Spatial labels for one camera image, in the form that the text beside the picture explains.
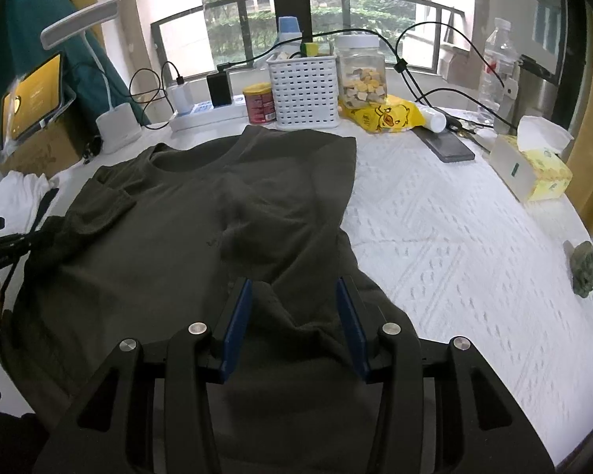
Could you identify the white power strip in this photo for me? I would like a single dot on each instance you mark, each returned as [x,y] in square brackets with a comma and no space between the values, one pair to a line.
[202,116]

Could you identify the white charger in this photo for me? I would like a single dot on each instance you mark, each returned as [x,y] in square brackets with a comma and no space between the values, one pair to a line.
[180,98]

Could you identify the teal fabric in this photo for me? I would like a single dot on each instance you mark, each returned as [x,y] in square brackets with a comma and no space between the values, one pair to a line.
[44,0]

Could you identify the olive green t-shirt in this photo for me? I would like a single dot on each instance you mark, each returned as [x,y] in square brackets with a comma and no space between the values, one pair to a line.
[202,237]

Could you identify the white desk lamp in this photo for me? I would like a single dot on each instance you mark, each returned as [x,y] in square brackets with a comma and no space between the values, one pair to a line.
[118,123]

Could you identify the white folded garment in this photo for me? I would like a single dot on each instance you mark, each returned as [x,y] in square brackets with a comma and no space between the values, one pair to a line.
[17,197]

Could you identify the black charger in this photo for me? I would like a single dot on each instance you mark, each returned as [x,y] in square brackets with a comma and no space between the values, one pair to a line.
[220,90]

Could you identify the yellow curtain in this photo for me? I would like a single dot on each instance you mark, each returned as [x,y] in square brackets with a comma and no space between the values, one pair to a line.
[588,192]

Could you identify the white tube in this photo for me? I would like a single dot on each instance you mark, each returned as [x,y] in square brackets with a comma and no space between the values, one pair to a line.
[432,118]

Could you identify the yellow duck snack bag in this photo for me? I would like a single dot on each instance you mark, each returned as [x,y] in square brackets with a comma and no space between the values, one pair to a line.
[385,116]

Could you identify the white perforated plastic basket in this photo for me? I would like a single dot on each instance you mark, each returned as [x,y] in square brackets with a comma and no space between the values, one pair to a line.
[304,94]

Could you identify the white textured table cloth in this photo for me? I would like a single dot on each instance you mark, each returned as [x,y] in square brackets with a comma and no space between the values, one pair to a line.
[449,256]

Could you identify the clear water bottle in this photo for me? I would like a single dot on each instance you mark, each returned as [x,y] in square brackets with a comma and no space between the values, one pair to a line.
[496,59]

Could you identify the white bottle with blue cap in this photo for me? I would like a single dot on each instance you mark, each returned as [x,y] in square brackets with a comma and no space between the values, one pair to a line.
[290,34]

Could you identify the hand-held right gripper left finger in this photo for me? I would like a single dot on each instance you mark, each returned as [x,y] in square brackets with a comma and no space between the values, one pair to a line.
[237,326]

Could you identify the clear snack jar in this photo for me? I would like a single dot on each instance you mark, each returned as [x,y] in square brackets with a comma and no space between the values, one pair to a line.
[360,84]

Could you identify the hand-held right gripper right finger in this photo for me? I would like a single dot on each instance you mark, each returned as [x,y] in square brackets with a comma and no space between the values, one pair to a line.
[351,326]

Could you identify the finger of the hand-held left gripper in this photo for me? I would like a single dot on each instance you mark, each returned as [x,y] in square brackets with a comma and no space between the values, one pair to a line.
[15,249]

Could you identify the green stone ornament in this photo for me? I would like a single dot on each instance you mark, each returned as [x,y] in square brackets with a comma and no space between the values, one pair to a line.
[584,271]

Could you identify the dark smartphone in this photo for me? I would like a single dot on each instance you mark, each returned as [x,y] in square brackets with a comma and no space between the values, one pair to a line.
[447,147]

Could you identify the yellow white tissue box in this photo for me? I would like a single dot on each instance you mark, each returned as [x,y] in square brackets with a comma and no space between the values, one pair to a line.
[524,173]

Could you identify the brown cardboard box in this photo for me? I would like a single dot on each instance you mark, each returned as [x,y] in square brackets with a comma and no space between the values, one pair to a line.
[44,150]

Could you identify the stainless steel container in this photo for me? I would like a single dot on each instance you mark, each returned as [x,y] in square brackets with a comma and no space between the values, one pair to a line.
[538,94]

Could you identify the keys with black fob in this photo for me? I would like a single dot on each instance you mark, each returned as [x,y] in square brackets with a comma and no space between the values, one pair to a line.
[453,123]

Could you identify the tablet with yellow screen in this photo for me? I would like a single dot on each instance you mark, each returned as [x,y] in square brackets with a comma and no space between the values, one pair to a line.
[32,94]

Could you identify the yellow board in plastic wrap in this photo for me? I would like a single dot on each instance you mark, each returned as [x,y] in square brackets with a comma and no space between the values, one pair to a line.
[69,101]

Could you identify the pink jar with yellow lid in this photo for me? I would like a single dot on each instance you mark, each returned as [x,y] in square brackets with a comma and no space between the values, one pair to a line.
[259,106]

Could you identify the balcony railing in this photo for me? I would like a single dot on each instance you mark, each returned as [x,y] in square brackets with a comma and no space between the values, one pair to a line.
[348,10]

